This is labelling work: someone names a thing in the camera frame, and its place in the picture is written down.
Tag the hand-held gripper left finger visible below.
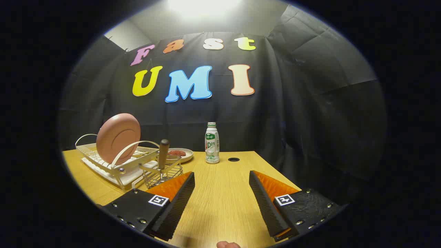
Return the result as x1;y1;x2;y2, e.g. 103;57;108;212
100;171;195;241

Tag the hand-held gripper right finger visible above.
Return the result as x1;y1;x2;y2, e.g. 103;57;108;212
249;170;345;242

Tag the wire cutlery basket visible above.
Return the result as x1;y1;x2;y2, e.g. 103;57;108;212
139;155;184;189

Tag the wooden handle spoon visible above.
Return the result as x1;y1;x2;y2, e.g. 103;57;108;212
158;139;170;182

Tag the white wire dish rack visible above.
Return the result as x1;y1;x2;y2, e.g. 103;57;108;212
75;134;161;176

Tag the pink plate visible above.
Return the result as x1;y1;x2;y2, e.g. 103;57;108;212
96;113;141;165

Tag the beige round plate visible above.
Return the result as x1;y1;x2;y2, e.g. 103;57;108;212
167;148;194;163

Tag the white drain tray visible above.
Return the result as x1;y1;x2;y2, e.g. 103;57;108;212
82;157;162;191

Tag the white green drink bottle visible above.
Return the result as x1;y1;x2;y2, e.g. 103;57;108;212
205;122;220;164

